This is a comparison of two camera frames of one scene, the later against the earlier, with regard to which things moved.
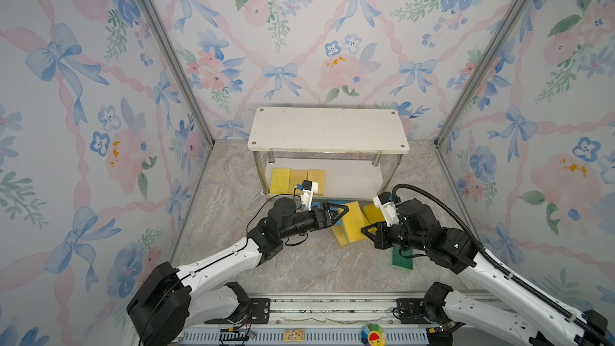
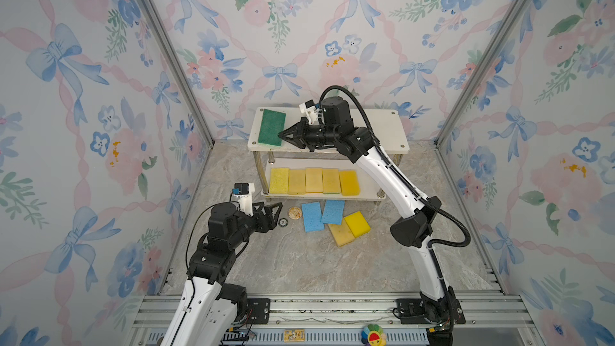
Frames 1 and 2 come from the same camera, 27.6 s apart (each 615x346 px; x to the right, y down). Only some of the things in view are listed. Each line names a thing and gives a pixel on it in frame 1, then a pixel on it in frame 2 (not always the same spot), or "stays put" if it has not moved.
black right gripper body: [396, 236] → [317, 139]
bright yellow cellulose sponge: [280, 181] stays put
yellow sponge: [373, 214] → [349, 183]
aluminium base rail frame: [311, 319] stays put
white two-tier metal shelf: [359, 149] stays put
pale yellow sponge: [297, 177] stays put
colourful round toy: [372, 335] stays put
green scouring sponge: [399, 260] → [272, 124]
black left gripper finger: [334, 215] → [272, 212]
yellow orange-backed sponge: [318, 176] stays put
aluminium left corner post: [145, 2] stays put
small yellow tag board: [294, 335] stays put
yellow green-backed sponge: [354, 223] → [331, 181]
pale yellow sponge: [340, 235] stays put
